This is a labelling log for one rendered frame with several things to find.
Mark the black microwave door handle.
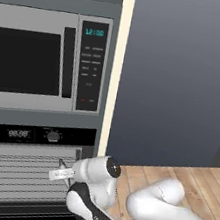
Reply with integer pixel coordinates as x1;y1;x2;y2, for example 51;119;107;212
52;25;84;101

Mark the grey tall appliance cabinet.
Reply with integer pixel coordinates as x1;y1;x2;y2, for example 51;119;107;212
0;0;125;220

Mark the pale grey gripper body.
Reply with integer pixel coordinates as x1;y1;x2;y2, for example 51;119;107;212
47;163;77;185

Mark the silver microwave oven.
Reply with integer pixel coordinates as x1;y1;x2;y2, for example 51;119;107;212
0;0;116;128

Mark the black built-in oven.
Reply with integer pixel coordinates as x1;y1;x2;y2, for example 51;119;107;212
0;112;99;220

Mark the tall grey fridge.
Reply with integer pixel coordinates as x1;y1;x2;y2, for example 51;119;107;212
103;0;220;183

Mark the black oven knob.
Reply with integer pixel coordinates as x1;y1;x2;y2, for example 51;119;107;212
43;128;64;144

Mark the silver microwave door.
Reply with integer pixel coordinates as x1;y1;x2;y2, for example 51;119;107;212
0;1;89;123

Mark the silver wire oven rack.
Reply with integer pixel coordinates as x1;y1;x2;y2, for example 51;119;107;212
0;143;82;217

